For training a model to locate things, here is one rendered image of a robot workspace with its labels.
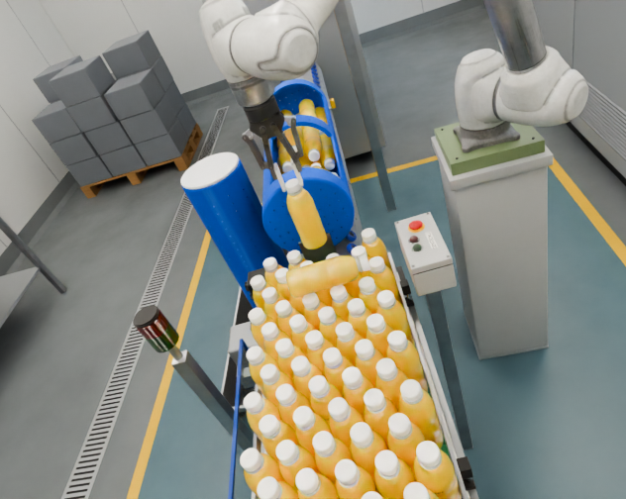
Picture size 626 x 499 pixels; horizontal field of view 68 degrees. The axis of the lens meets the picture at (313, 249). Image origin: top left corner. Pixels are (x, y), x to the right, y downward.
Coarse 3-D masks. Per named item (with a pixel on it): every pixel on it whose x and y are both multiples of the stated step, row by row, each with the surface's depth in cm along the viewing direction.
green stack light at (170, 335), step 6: (168, 324) 108; (168, 330) 107; (174, 330) 109; (162, 336) 106; (168, 336) 107; (174, 336) 109; (150, 342) 106; (156, 342) 106; (162, 342) 106; (168, 342) 107; (174, 342) 108; (156, 348) 107; (162, 348) 107; (168, 348) 108
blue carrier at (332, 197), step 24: (288, 96) 206; (312, 96) 207; (312, 120) 168; (336, 144) 167; (312, 168) 139; (336, 168) 177; (264, 192) 145; (312, 192) 137; (336, 192) 138; (264, 216) 141; (288, 216) 142; (336, 216) 143; (288, 240) 147; (336, 240) 149
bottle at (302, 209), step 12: (300, 192) 117; (288, 204) 118; (300, 204) 117; (312, 204) 119; (300, 216) 119; (312, 216) 120; (300, 228) 122; (312, 228) 122; (312, 240) 124; (324, 240) 126
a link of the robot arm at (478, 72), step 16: (464, 64) 141; (480, 64) 138; (496, 64) 137; (464, 80) 142; (480, 80) 138; (496, 80) 136; (464, 96) 144; (480, 96) 140; (464, 112) 148; (480, 112) 143; (464, 128) 153; (480, 128) 148
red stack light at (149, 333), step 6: (156, 318) 104; (162, 318) 105; (156, 324) 104; (162, 324) 105; (138, 330) 104; (144, 330) 103; (150, 330) 103; (156, 330) 104; (162, 330) 105; (144, 336) 105; (150, 336) 104; (156, 336) 105
